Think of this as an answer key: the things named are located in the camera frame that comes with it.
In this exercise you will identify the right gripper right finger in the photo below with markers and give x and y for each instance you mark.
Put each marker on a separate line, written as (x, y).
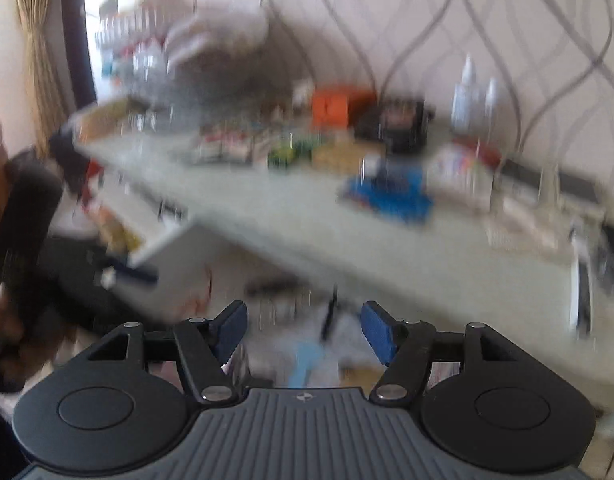
(404, 349)

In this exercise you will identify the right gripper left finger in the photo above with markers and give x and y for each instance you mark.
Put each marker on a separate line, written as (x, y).
(203, 347)

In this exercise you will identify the light blue plastic scraper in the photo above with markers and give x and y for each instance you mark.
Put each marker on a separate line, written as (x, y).
(307, 357)

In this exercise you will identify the blue battery blister pack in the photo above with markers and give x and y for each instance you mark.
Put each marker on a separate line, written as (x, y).
(397, 194)

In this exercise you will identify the colourful interdental brush pack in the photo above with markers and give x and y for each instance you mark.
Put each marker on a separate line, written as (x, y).
(455, 173)

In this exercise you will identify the tan wooden box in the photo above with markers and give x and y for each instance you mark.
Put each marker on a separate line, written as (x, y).
(346, 157)

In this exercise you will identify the orange cardboard box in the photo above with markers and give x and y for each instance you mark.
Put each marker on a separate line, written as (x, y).
(340, 106)

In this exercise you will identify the small clear spray bottle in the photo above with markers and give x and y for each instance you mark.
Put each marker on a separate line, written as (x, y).
(490, 104)

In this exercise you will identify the large clear plastic bag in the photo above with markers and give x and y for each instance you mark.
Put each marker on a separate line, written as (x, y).
(212, 53)

